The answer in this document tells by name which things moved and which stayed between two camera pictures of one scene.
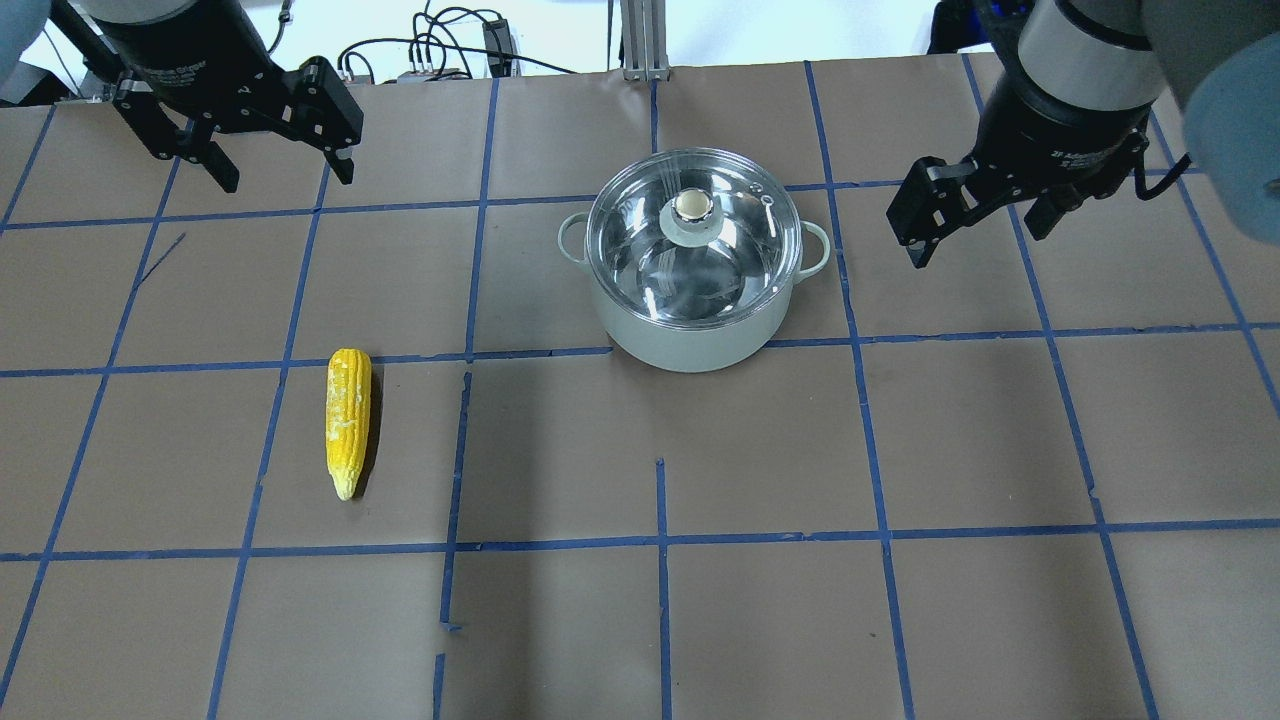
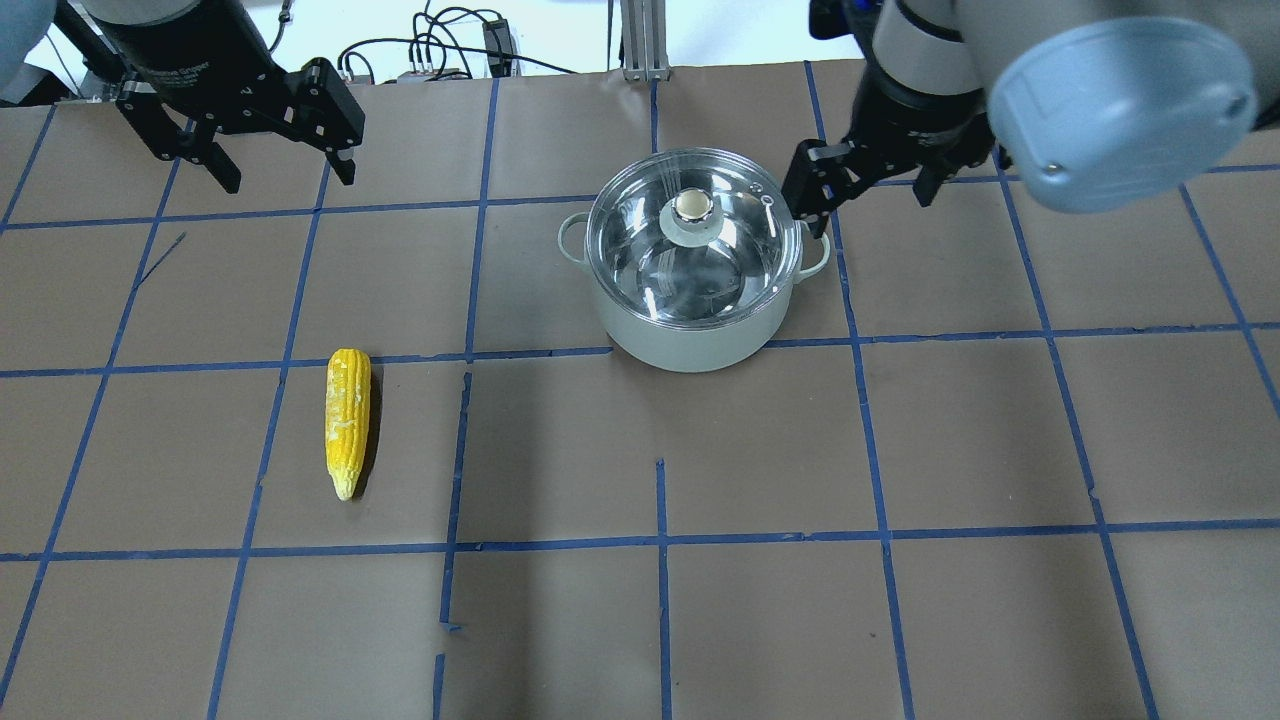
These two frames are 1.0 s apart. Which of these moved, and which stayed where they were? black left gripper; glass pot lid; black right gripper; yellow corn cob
Moved: black right gripper
Stayed: black left gripper; yellow corn cob; glass pot lid
